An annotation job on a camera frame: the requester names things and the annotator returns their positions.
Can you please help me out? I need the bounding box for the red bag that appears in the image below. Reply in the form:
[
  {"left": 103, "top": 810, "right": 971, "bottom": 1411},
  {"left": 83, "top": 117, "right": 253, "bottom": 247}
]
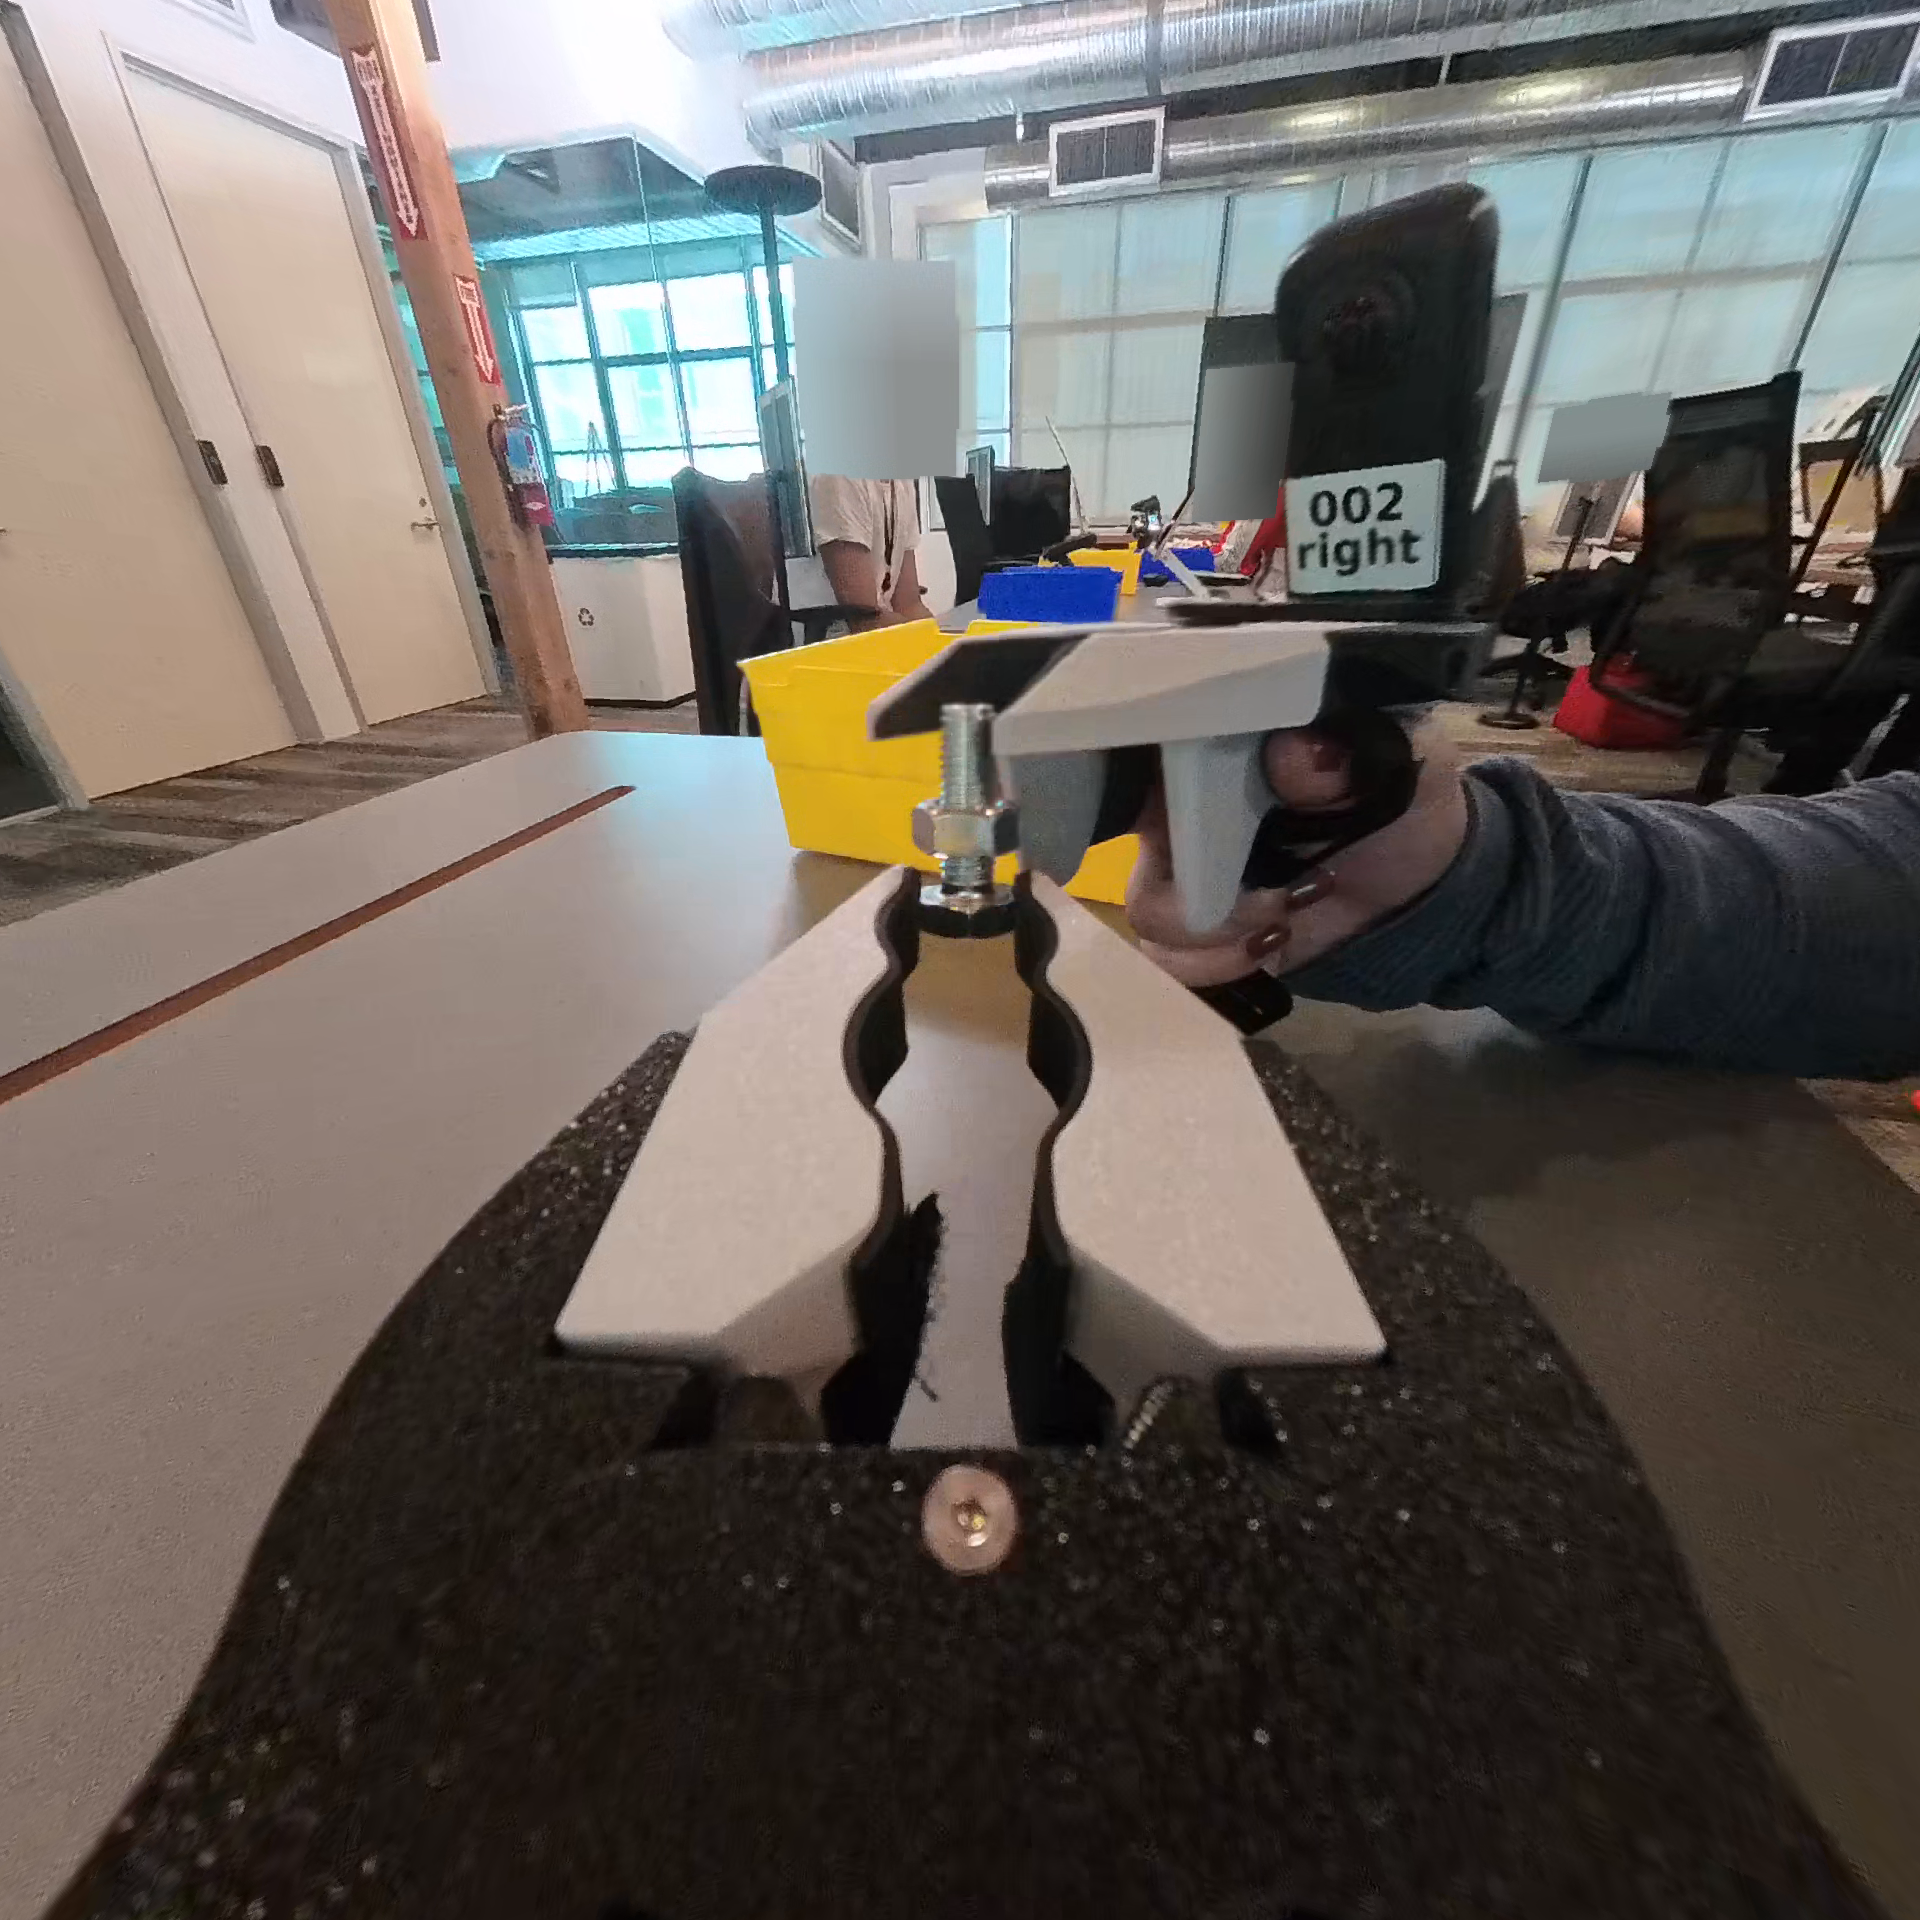
[{"left": 1552, "top": 662, "right": 1695, "bottom": 753}]

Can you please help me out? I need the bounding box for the person's right forearm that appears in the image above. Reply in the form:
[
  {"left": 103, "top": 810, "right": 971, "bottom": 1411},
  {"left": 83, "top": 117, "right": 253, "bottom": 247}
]
[{"left": 1288, "top": 757, "right": 1920, "bottom": 1086}]

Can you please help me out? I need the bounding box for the silver hex bolt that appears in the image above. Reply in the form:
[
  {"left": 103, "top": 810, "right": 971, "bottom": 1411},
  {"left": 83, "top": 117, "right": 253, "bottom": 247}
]
[{"left": 914, "top": 702, "right": 1010, "bottom": 915}]

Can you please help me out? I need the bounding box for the black floor lamp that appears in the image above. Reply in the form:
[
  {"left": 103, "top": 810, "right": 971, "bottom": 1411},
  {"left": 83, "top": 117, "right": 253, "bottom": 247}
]
[{"left": 705, "top": 163, "right": 825, "bottom": 394}]

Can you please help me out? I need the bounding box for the person's right hand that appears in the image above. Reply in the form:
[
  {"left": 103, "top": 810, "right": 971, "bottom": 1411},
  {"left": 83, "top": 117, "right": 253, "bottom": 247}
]
[{"left": 1122, "top": 712, "right": 1481, "bottom": 993}]

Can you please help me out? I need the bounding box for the black computer monitor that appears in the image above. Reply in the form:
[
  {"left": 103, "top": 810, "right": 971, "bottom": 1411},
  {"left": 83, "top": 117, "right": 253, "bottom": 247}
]
[{"left": 983, "top": 465, "right": 1078, "bottom": 566}]

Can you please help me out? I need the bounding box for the red fire extinguisher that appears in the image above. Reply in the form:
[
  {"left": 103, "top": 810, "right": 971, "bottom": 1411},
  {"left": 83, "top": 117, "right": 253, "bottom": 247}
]
[{"left": 489, "top": 402, "right": 558, "bottom": 530}]

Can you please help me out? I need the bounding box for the white recycling cabinet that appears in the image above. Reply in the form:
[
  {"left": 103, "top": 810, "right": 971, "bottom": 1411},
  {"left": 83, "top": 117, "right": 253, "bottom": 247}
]
[{"left": 545, "top": 551, "right": 702, "bottom": 706}]

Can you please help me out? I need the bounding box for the wooden post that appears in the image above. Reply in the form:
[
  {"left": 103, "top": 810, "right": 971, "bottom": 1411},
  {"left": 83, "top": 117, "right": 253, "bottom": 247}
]
[{"left": 320, "top": 0, "right": 592, "bottom": 741}]

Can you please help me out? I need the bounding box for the large yellow plastic bin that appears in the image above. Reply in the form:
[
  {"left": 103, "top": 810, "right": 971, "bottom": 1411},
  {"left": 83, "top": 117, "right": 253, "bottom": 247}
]
[{"left": 738, "top": 615, "right": 1145, "bottom": 911}]

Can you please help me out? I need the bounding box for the ceiling air vent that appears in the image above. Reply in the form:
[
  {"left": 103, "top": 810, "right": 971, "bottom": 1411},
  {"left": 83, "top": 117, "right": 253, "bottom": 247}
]
[
  {"left": 1744, "top": 18, "right": 1920, "bottom": 121},
  {"left": 1047, "top": 105, "right": 1169, "bottom": 200}
]

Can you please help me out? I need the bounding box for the long red post sign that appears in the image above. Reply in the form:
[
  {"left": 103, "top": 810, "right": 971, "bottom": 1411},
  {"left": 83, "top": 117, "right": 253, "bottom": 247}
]
[{"left": 349, "top": 47, "right": 426, "bottom": 240}]

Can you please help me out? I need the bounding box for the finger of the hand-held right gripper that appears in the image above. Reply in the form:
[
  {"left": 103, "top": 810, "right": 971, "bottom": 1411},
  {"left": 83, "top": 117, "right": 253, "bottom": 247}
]
[
  {"left": 993, "top": 625, "right": 1337, "bottom": 934},
  {"left": 866, "top": 632, "right": 1117, "bottom": 887}
]

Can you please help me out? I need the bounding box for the white door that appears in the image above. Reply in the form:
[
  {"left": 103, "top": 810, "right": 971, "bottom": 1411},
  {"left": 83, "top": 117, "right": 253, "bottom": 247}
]
[
  {"left": 0, "top": 31, "right": 303, "bottom": 805},
  {"left": 120, "top": 54, "right": 497, "bottom": 730}
]

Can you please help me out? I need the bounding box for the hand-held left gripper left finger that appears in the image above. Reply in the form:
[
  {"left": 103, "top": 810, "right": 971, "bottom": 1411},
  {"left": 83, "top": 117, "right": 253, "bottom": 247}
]
[{"left": 557, "top": 865, "right": 921, "bottom": 1401}]

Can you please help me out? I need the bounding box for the black mesh office chair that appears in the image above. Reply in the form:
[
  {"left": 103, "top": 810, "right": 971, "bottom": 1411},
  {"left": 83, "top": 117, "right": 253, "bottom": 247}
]
[{"left": 1587, "top": 374, "right": 1806, "bottom": 805}]

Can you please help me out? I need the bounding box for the silver air duct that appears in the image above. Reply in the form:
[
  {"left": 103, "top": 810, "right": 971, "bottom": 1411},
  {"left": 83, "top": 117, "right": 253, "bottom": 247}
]
[
  {"left": 743, "top": 47, "right": 1758, "bottom": 146},
  {"left": 661, "top": 0, "right": 1920, "bottom": 63}
]

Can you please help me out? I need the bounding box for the dark office chair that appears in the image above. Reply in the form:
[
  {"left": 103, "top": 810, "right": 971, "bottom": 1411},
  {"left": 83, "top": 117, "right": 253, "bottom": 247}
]
[{"left": 670, "top": 467, "right": 800, "bottom": 737}]

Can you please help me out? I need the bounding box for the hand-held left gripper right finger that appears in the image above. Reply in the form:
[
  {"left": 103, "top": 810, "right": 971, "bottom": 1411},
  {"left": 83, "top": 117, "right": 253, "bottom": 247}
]
[{"left": 1016, "top": 871, "right": 1386, "bottom": 1419}]

